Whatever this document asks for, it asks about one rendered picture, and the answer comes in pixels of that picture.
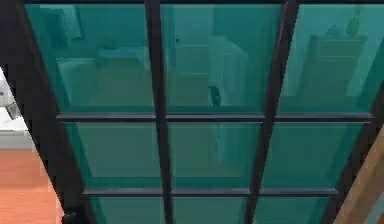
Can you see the black framed teal glass door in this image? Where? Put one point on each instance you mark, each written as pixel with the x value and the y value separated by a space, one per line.
pixel 160 116

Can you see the white cabinet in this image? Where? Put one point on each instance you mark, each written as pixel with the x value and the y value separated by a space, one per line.
pixel 10 123

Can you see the brown wooden door frame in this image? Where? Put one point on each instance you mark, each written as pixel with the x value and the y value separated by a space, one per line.
pixel 365 190

